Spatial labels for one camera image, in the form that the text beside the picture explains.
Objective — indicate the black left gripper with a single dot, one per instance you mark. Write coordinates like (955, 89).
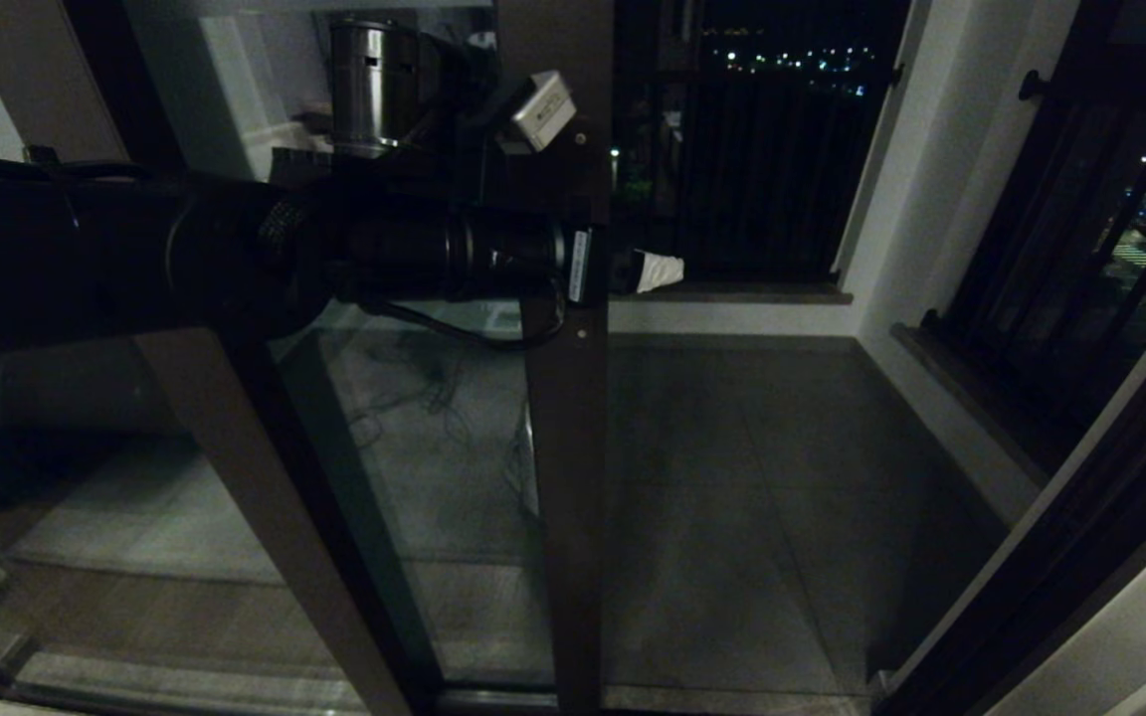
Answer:
(493, 254)

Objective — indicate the brown framed sliding glass door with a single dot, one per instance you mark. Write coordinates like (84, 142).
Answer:
(568, 497)

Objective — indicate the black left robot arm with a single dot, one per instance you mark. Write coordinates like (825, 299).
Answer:
(86, 259)

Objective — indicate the black balcony railing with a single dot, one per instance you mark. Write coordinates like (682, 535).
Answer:
(762, 179)

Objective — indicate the brown framed fixed glass panel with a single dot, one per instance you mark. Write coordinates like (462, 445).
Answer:
(265, 517)

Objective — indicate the dark brown door jamb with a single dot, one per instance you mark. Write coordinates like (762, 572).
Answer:
(1060, 567)

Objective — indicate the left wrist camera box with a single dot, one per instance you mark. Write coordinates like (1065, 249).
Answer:
(545, 109)

